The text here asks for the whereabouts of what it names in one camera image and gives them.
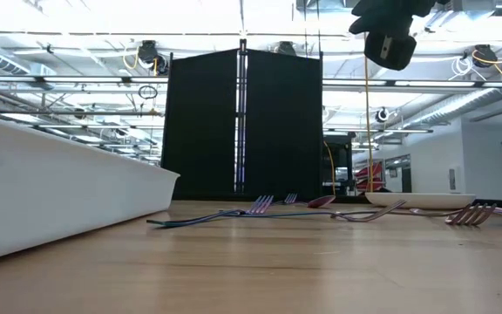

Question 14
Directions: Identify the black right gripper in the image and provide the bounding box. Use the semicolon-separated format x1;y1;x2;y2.
349;0;438;72

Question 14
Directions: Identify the white cutlery tray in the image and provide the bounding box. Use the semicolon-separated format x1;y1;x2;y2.
0;109;181;266

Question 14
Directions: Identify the black equipment cart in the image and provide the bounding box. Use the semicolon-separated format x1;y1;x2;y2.
322;133;355;196

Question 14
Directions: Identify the red background object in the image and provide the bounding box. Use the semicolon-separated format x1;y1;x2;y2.
354;160;385;193

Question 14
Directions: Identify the white round plate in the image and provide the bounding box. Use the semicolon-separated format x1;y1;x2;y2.
365;192;478;210

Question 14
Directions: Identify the black folding screen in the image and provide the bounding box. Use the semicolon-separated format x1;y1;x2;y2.
160;38;324;201

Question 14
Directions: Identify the ceiling reel with yellow cable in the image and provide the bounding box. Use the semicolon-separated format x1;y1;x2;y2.
471;41;502;82

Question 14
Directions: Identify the yellow cart cable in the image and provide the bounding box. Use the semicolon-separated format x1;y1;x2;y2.
323;140;337;196

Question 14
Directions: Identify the black hanging cable ring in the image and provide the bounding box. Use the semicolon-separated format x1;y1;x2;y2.
137;84;159;100

